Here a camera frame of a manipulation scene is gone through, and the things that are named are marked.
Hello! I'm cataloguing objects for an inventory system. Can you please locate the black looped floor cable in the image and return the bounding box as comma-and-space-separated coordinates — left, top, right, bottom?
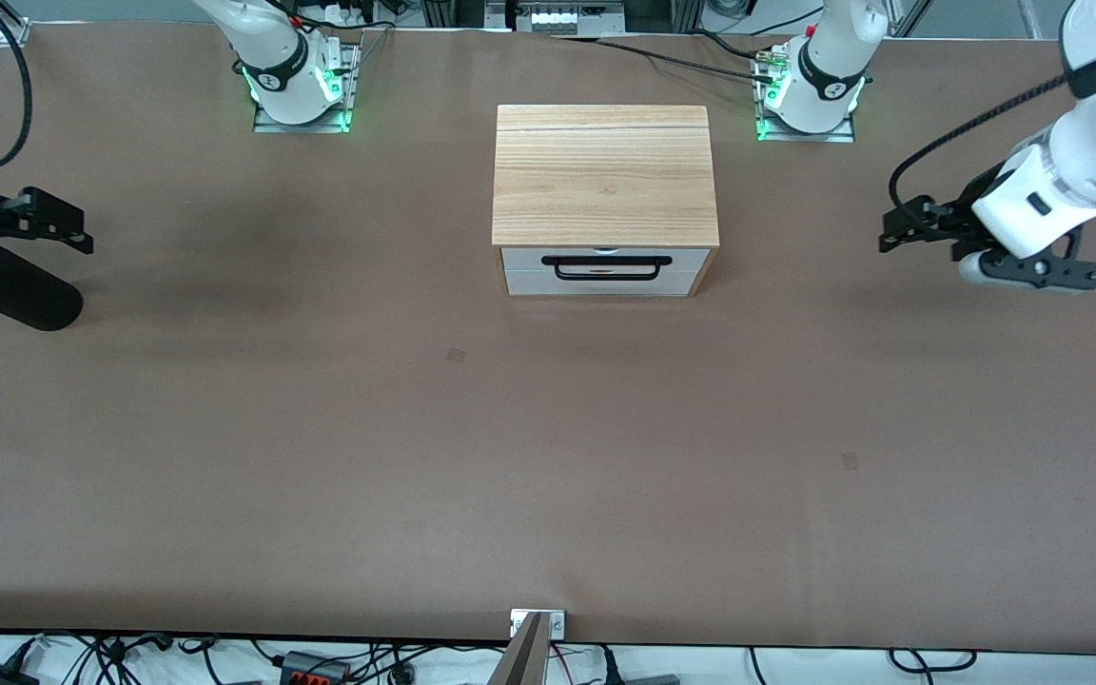
889, 648, 979, 675

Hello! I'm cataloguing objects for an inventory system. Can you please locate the black drawer handle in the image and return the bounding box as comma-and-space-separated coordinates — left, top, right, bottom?
540, 253, 675, 284

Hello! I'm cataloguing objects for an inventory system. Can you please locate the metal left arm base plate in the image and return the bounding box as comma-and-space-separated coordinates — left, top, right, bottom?
754, 48, 858, 145

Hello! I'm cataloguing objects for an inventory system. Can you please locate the long black table cable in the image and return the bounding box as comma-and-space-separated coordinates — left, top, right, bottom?
548, 34, 770, 83

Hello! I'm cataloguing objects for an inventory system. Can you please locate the aluminium background frame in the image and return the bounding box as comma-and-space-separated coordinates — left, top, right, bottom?
421, 0, 703, 35

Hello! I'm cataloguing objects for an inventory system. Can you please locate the light wooden drawer cabinet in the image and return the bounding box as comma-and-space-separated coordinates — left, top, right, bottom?
491, 104, 722, 300

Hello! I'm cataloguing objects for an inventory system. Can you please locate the white power strip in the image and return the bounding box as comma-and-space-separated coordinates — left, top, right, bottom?
299, 0, 389, 29

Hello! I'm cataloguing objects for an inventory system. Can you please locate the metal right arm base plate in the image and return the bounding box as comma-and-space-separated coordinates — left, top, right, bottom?
252, 42, 360, 135

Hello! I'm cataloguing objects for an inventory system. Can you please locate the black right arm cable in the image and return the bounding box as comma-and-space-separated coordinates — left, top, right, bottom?
0, 0, 34, 175

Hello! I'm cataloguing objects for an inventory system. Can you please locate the white table with cutouts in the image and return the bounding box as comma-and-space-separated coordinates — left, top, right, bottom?
500, 246, 712, 273

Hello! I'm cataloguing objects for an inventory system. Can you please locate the grey camera mount pole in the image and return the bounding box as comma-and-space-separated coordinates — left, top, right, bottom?
485, 612, 546, 685

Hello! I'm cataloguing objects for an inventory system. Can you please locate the plain white drawer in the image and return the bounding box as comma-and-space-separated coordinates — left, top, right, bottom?
503, 269, 708, 296

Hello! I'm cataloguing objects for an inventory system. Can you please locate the braided black left arm cable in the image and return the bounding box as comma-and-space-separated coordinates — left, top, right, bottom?
888, 74, 1077, 222

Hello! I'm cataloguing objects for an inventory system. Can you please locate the orange black connector block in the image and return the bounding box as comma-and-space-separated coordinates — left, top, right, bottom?
279, 651, 352, 683

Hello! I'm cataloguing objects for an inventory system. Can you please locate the short black table cable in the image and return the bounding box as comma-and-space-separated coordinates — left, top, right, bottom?
687, 29, 773, 62

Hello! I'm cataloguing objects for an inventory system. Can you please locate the silver table edge bracket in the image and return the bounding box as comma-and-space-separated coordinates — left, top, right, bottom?
510, 609, 567, 640

